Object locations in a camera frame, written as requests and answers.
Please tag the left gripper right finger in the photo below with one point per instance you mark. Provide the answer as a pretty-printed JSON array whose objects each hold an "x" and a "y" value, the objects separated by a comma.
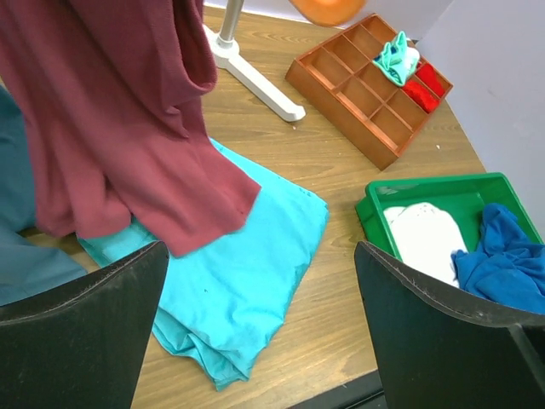
[{"x": 437, "y": 346}]

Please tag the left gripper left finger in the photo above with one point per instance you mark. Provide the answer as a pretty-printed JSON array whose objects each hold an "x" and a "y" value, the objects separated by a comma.
[{"x": 82, "y": 344}]

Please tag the maroon tank top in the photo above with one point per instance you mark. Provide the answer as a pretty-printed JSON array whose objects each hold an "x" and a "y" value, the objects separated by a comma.
[{"x": 111, "y": 95}]

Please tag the orange hanger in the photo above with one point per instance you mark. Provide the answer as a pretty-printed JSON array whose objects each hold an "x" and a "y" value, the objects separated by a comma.
[{"x": 328, "y": 13}]

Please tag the blue-grey hanging tank top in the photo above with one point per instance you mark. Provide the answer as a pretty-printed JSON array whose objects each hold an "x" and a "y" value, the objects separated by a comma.
[{"x": 26, "y": 269}]

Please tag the royal blue cloth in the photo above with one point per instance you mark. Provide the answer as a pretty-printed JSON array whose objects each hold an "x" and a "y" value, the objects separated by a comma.
[{"x": 506, "y": 267}]

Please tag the white cloth in bin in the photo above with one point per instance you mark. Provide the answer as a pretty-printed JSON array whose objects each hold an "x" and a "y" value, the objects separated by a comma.
[{"x": 426, "y": 238}]

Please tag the turquoise folded shirt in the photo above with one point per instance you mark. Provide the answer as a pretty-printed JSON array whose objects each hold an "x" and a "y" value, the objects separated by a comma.
[{"x": 222, "y": 304}]

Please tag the green plastic bin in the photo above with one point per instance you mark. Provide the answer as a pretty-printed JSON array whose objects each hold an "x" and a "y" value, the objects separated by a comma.
[{"x": 463, "y": 197}]

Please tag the red cloth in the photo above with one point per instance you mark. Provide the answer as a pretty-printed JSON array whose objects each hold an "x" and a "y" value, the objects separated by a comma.
[{"x": 426, "y": 87}]

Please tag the orange compartment tray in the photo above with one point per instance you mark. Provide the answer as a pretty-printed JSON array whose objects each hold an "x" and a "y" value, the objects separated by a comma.
[{"x": 339, "y": 80}]

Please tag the mint green cloth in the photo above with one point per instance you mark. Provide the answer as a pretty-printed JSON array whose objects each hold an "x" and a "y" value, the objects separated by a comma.
[{"x": 398, "y": 60}]

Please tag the white clothes rack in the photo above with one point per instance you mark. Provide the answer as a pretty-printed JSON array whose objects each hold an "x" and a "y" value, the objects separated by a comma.
[{"x": 226, "y": 52}]

